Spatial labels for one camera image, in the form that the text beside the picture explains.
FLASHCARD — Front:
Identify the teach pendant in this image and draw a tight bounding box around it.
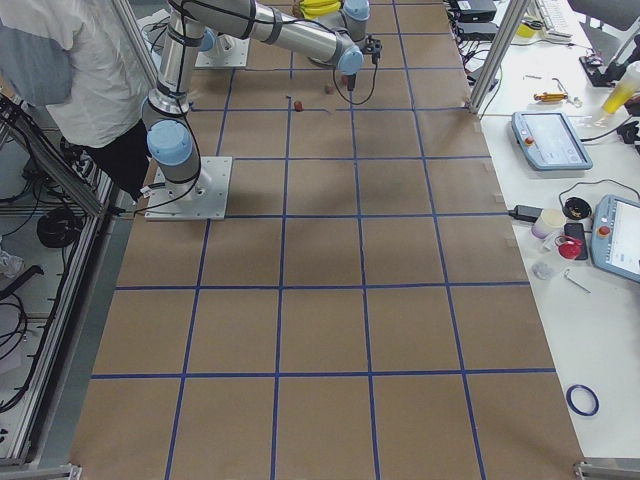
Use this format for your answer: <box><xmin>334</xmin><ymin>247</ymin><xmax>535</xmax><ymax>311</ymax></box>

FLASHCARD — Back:
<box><xmin>590</xmin><ymin>195</ymin><xmax>639</xmax><ymax>283</ymax></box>
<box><xmin>511</xmin><ymin>111</ymin><xmax>593</xmax><ymax>171</ymax></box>

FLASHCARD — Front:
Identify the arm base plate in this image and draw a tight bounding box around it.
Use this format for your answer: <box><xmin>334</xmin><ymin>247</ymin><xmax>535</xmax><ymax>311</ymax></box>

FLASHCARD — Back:
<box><xmin>195</xmin><ymin>30</ymin><xmax>249</xmax><ymax>69</ymax></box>
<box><xmin>143</xmin><ymin>156</ymin><xmax>233</xmax><ymax>221</ymax></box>

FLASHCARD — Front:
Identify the person in white shirt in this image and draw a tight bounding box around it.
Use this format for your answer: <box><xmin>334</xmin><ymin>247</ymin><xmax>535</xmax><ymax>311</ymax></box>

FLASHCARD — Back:
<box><xmin>1</xmin><ymin>1</ymin><xmax>150</xmax><ymax>200</ymax></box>

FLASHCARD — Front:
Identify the teach pendant near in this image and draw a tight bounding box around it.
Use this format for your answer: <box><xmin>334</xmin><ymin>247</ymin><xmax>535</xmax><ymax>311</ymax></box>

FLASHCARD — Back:
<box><xmin>590</xmin><ymin>195</ymin><xmax>639</xmax><ymax>283</ymax></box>

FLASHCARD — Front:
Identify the red round object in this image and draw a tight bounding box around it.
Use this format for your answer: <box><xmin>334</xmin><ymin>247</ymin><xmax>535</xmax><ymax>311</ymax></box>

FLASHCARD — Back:
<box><xmin>555</xmin><ymin>236</ymin><xmax>583</xmax><ymax>260</ymax></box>

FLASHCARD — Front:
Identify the gold handled tool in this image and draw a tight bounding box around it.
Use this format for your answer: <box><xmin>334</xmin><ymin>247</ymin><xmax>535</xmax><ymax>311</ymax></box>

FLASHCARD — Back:
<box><xmin>533</xmin><ymin>92</ymin><xmax>568</xmax><ymax>103</ymax></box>

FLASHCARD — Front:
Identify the blue tape roll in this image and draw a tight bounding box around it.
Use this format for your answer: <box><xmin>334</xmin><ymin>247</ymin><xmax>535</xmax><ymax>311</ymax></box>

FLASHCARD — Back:
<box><xmin>565</xmin><ymin>384</ymin><xmax>600</xmax><ymax>417</ymax></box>

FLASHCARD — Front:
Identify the yellow bottle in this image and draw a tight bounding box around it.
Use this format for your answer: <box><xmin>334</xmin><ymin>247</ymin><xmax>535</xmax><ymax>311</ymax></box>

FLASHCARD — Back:
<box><xmin>594</xmin><ymin>61</ymin><xmax>639</xmax><ymax>124</ymax></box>

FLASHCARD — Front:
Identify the teach pendant far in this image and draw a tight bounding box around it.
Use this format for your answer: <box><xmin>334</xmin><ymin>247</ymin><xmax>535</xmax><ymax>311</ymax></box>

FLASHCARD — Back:
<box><xmin>511</xmin><ymin>111</ymin><xmax>593</xmax><ymax>171</ymax></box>

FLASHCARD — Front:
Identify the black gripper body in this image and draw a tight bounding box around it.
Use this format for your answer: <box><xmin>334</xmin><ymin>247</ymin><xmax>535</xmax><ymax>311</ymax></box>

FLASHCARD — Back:
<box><xmin>345</xmin><ymin>74</ymin><xmax>356</xmax><ymax>91</ymax></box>

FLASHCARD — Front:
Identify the aluminium frame post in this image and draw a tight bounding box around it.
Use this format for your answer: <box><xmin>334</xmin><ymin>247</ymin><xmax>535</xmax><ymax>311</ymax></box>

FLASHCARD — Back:
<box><xmin>468</xmin><ymin>0</ymin><xmax>529</xmax><ymax>114</ymax></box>

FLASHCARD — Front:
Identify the white cup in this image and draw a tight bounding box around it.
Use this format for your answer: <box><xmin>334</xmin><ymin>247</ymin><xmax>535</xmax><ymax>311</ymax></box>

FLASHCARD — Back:
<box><xmin>531</xmin><ymin>208</ymin><xmax>566</xmax><ymax>239</ymax></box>

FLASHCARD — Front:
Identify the yellow banana bunch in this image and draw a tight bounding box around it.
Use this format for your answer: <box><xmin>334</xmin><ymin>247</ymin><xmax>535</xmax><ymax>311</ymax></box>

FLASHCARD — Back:
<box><xmin>292</xmin><ymin>0</ymin><xmax>343</xmax><ymax>20</ymax></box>

